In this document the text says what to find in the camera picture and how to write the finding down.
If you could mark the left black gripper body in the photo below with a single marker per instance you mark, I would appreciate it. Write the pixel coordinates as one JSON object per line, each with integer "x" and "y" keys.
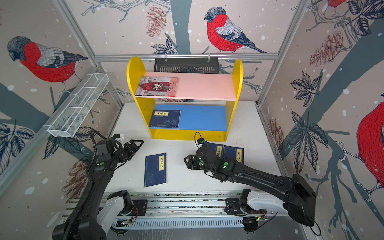
{"x": 125, "y": 153}

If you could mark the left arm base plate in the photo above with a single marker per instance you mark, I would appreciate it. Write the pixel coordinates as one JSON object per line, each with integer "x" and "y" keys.
{"x": 139, "y": 209}

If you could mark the black mesh tray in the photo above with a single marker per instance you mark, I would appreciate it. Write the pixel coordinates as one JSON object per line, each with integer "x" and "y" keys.
{"x": 187, "y": 65}

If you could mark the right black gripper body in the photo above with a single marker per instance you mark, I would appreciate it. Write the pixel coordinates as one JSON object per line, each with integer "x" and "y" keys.
{"x": 209, "y": 169}

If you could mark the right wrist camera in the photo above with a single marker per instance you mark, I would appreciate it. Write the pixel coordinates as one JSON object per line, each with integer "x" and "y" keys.
{"x": 201, "y": 144}

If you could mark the navy blue book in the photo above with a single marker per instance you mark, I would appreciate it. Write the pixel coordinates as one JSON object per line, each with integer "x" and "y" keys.
{"x": 167, "y": 119}
{"x": 155, "y": 170}
{"x": 217, "y": 148}
{"x": 233, "y": 153}

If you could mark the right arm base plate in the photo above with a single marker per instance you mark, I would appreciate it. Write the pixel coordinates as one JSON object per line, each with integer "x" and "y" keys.
{"x": 240, "y": 208}

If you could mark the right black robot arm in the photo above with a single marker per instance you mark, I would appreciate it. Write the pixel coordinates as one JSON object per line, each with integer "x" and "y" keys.
{"x": 298, "y": 198}

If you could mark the white wire mesh basket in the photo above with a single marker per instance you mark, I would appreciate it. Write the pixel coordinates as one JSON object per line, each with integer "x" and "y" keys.
{"x": 81, "y": 102}

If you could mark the yellow pink blue shelf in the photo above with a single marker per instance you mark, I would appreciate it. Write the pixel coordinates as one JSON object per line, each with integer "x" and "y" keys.
{"x": 207, "y": 102}

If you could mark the red illustrated book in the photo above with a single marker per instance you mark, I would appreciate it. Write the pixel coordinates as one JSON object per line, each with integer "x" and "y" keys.
{"x": 157, "y": 86}

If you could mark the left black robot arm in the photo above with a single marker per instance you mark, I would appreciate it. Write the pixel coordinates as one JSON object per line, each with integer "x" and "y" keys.
{"x": 86, "y": 222}

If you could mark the aluminium mounting rail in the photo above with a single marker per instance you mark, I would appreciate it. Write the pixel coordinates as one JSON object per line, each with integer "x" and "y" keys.
{"x": 204, "y": 204}

